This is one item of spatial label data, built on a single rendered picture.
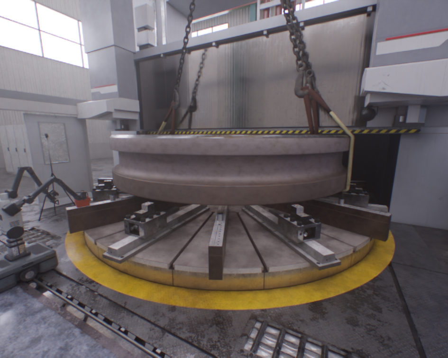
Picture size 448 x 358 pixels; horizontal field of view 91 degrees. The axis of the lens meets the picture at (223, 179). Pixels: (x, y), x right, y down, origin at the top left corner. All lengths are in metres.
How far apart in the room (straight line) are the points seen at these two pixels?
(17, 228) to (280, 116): 5.07
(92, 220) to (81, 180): 3.36
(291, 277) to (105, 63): 6.33
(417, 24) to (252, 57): 3.19
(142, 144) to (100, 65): 4.10
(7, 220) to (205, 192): 2.35
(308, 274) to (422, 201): 3.34
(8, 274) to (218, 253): 2.46
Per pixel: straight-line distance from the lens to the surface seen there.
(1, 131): 14.35
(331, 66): 5.57
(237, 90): 6.03
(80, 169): 7.30
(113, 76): 6.70
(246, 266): 2.67
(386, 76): 3.58
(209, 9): 10.17
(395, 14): 4.22
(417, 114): 4.39
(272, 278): 2.85
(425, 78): 3.63
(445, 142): 5.68
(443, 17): 4.25
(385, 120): 4.51
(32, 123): 6.85
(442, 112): 4.65
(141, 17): 8.47
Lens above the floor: 1.76
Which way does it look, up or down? 11 degrees down
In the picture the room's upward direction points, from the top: straight up
